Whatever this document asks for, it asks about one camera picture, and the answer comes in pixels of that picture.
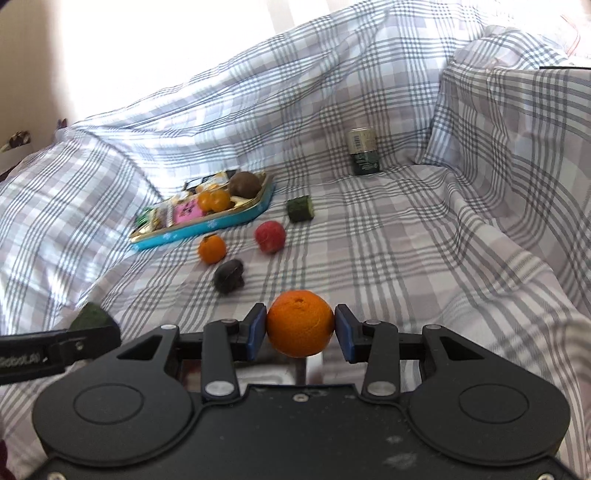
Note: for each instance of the purple clip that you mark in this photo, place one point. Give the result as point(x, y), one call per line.
point(60, 123)

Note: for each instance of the orange tangerine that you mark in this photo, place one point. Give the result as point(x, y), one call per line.
point(300, 323)
point(212, 249)
point(206, 201)
point(222, 201)

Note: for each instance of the green cucumber piece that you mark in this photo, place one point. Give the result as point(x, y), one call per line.
point(301, 209)
point(90, 316)

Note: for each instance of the green candy wrapper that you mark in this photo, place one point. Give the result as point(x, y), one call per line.
point(145, 217)

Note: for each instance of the grey plaid blanket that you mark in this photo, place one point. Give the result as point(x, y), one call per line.
point(415, 254)

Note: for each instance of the clear nut snack packet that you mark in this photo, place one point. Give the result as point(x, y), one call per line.
point(162, 219)

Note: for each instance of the dark avocado back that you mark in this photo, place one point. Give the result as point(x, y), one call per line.
point(228, 276)

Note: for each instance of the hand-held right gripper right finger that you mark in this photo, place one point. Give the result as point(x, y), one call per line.
point(345, 334)

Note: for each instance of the pink snack packet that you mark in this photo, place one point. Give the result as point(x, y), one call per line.
point(187, 213)

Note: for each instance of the yellow green snack packet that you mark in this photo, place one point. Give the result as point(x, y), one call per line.
point(212, 182)

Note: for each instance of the red apple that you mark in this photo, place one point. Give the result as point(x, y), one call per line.
point(270, 237)

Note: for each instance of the blue tin tray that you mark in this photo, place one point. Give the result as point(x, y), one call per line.
point(207, 230)

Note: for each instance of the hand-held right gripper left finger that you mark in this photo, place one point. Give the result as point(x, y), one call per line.
point(256, 333)

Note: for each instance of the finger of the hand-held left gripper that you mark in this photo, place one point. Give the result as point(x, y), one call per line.
point(83, 347)

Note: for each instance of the grey plaid pillow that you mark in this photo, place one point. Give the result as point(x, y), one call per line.
point(508, 115)

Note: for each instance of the dark green can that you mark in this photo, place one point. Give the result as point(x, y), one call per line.
point(364, 153)

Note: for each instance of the brown kiwi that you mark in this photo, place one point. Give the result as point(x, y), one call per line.
point(245, 183)

